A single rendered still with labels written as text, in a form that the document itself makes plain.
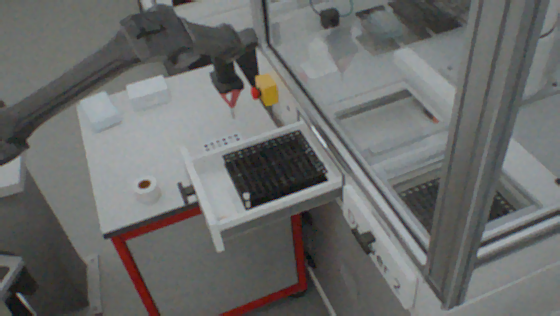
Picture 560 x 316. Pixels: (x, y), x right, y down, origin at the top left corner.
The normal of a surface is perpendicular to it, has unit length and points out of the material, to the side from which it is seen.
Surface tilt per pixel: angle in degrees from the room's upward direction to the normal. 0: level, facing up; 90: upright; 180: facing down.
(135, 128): 0
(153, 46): 53
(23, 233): 90
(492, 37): 90
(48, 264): 90
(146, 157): 0
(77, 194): 0
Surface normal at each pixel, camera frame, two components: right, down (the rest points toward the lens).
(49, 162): -0.09, -0.72
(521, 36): 0.37, 0.62
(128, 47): -0.18, 0.18
